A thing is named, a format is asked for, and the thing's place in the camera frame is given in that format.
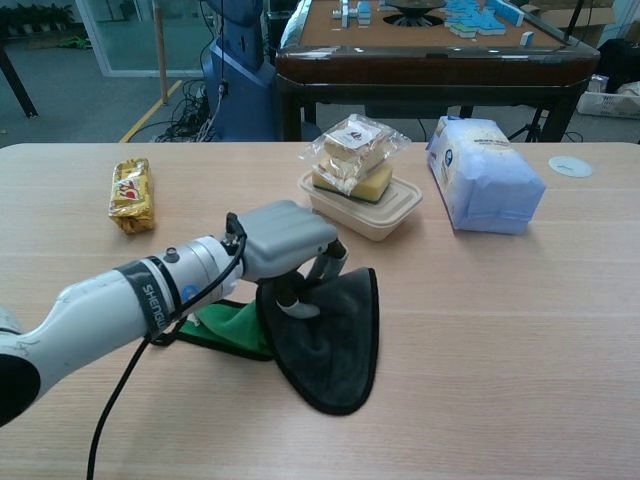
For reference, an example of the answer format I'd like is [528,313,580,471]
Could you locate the black tripod stand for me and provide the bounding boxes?
[508,107,544,144]

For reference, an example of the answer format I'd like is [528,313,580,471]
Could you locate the dark wood mahjong table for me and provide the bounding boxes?
[274,0,601,144]

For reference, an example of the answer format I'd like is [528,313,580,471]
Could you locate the dark grey and green cloth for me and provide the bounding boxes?
[151,267,377,416]

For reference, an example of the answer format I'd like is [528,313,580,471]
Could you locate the black slanted table leg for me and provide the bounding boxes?
[0,45,39,120]

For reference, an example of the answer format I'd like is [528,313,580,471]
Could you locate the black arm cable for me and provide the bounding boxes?
[86,212,248,480]

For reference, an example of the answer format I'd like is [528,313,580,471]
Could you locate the yellow and green sponge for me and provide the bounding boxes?
[311,164,395,206]

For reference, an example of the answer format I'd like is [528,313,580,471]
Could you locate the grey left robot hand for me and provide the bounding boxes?
[236,200,349,320]

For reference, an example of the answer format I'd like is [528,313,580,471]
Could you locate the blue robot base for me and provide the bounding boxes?
[201,0,278,143]

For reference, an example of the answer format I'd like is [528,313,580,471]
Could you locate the black floor cable bundle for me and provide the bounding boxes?
[151,78,220,144]

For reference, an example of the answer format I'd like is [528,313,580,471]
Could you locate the beige rectangular food container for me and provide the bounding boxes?
[297,170,424,243]

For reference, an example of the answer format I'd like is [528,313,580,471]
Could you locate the blue mahjong tile stack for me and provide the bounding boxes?
[331,0,373,26]

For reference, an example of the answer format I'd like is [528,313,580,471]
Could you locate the gold foil snack pack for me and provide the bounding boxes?
[107,158,156,236]

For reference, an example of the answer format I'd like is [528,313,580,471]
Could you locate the wooden pole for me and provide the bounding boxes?
[153,0,169,105]

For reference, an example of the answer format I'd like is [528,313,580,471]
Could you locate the black round table centre dish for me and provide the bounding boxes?
[383,0,448,26]

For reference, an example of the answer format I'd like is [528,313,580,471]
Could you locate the blue mahjong tile pile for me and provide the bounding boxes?
[442,0,526,39]

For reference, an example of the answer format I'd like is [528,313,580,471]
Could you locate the light blue paper bag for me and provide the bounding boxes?
[425,115,547,236]

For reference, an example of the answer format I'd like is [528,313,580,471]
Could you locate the grey round cable grommet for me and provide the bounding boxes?
[548,155,594,178]

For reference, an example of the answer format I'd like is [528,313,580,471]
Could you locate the clear wrapped bread pack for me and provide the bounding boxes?
[298,113,413,197]

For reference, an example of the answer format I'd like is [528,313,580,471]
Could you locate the white perforated basket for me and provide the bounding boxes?
[577,75,640,120]

